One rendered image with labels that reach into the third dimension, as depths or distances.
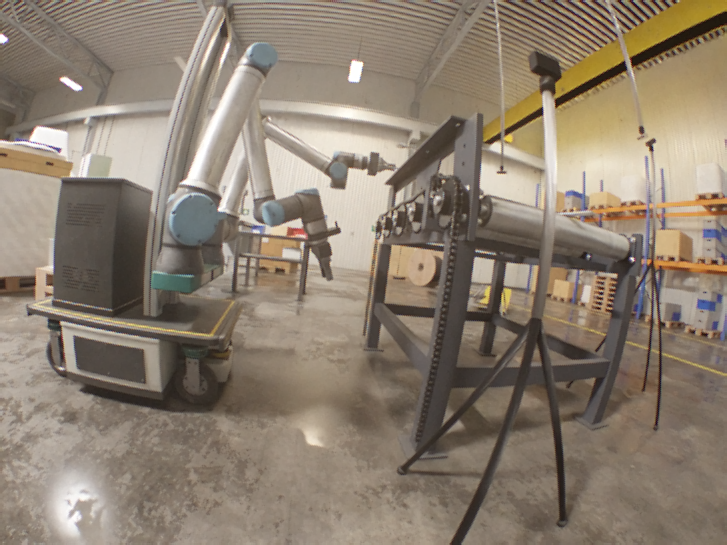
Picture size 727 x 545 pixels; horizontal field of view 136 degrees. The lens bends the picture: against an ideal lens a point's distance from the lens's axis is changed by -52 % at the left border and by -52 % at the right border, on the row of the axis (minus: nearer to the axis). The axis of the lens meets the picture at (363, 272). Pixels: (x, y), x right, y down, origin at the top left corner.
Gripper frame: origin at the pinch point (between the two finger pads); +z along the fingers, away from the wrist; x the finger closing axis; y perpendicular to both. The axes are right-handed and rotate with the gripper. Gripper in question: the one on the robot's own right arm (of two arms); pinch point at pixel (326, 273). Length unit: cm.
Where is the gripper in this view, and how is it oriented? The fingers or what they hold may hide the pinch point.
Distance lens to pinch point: 120.2
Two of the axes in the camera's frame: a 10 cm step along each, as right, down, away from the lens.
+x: 4.1, 2.3, -8.8
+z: 2.0, 9.2, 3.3
